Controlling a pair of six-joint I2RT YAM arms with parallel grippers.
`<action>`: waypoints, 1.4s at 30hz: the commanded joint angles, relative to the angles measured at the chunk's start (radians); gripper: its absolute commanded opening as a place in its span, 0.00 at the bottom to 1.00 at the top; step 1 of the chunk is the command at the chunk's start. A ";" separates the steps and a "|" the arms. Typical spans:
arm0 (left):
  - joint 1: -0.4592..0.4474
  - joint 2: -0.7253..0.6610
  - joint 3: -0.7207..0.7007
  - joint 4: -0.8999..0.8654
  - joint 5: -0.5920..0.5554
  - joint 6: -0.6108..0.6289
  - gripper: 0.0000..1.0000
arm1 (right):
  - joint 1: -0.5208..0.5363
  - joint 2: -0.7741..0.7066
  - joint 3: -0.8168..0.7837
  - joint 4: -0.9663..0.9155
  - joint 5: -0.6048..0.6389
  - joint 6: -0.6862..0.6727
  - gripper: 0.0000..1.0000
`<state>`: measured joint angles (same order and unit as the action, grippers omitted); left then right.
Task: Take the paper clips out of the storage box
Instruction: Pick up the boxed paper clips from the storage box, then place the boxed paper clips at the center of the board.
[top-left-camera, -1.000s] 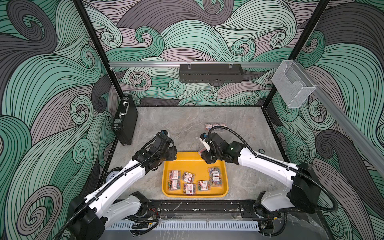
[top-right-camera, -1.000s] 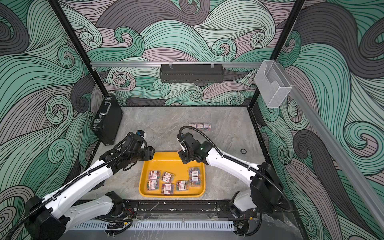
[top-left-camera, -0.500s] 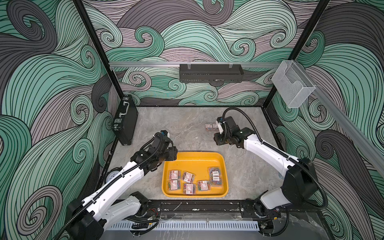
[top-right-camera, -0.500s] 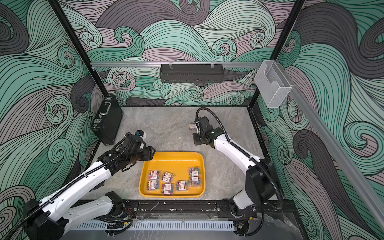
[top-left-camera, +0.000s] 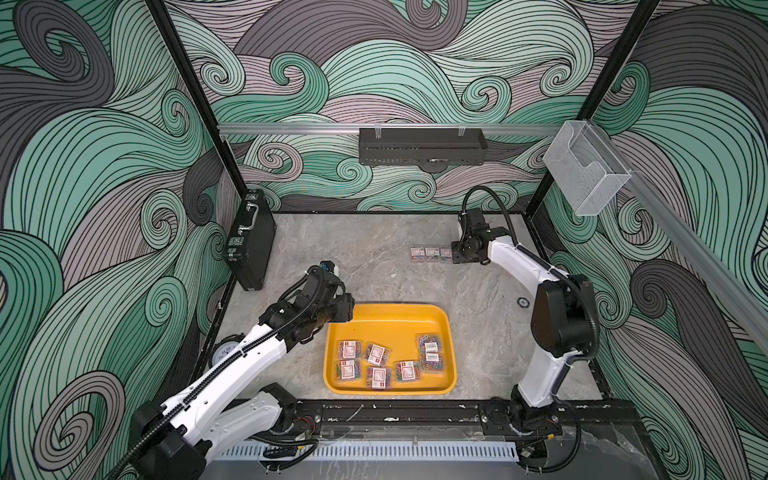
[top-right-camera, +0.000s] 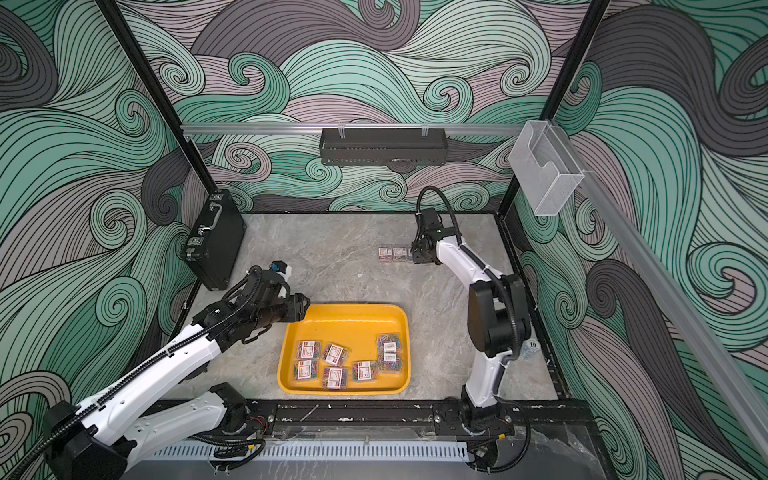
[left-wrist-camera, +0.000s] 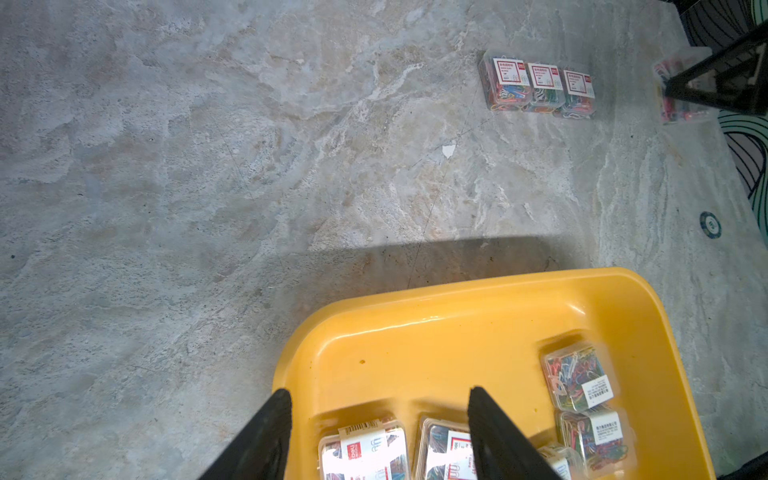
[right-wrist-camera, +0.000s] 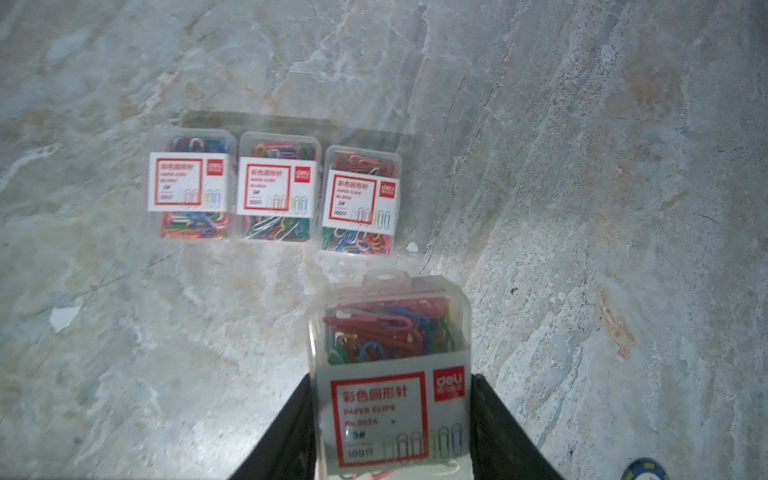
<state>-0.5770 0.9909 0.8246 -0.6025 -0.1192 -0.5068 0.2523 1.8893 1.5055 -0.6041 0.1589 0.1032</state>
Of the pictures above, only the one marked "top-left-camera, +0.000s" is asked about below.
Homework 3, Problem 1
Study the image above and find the black corner frame post right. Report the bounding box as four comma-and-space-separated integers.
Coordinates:
524, 0, 661, 217

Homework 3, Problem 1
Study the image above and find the paper clip box one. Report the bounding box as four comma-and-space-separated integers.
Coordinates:
439, 247, 452, 263

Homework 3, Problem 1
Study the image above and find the paper clip box four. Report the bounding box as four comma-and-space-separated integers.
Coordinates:
337, 340, 362, 360

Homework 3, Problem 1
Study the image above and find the aluminium wall rail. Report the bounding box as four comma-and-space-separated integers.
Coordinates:
217, 122, 562, 139
586, 121, 767, 351

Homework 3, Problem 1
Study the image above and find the paper clip box six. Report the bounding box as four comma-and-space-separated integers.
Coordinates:
336, 359, 362, 382

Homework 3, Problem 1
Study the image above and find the paper clip box seven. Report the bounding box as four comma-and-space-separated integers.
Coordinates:
366, 367, 392, 390

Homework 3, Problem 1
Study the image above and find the paper clip box five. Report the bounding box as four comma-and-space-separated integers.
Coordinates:
363, 343, 390, 367

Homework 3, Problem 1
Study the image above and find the black corner frame post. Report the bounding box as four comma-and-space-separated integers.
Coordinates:
524, 0, 661, 217
145, 0, 248, 197

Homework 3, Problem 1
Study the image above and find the aluminium wall rail right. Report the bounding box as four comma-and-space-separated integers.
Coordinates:
586, 121, 767, 351

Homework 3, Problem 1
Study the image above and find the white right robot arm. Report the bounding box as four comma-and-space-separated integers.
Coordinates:
451, 185, 600, 435

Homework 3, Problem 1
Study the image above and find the white round gauge dial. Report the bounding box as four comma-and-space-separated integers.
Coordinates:
209, 333, 245, 368

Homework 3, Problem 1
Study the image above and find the paper clip box nine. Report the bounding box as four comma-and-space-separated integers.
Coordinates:
417, 334, 443, 355

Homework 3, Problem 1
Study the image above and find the paper clip box eleven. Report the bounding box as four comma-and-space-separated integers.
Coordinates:
409, 247, 426, 262

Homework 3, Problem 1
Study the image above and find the clear acrylic wall holder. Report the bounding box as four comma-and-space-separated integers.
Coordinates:
543, 120, 631, 217

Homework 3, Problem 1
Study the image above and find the paper clip box ten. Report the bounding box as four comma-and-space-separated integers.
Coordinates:
419, 352, 445, 374

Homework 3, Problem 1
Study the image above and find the paper clip box eight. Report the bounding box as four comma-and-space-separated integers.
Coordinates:
395, 360, 421, 382

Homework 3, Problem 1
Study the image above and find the aluminium wall rail back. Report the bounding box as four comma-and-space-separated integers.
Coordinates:
217, 122, 562, 139

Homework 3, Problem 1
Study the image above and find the black wall-mounted shelf tray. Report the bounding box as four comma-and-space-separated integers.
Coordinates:
358, 127, 488, 172

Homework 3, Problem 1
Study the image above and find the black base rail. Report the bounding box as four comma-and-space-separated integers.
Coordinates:
267, 397, 639, 439

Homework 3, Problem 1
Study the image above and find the black corner frame post left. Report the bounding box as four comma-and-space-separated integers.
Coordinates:
145, 0, 248, 197

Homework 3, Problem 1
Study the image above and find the yellow plastic tray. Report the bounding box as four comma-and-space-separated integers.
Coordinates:
323, 303, 458, 396

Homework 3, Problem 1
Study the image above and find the white slotted cable duct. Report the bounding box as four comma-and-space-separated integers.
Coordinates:
212, 440, 520, 463

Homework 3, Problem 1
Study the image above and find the black briefcase with metal handle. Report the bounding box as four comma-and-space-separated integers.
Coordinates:
224, 189, 277, 291

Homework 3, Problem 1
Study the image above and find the paper clip box three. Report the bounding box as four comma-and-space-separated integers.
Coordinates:
424, 246, 441, 262

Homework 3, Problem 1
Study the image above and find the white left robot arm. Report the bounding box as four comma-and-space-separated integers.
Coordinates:
108, 261, 355, 479

